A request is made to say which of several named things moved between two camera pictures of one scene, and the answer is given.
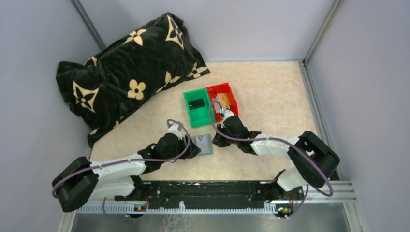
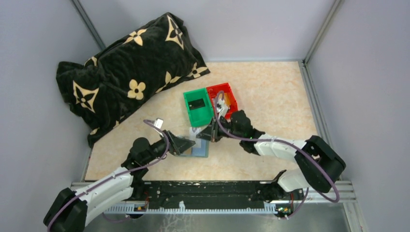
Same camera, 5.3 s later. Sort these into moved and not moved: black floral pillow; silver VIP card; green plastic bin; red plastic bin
Moved: silver VIP card
Not moved: red plastic bin; black floral pillow; green plastic bin
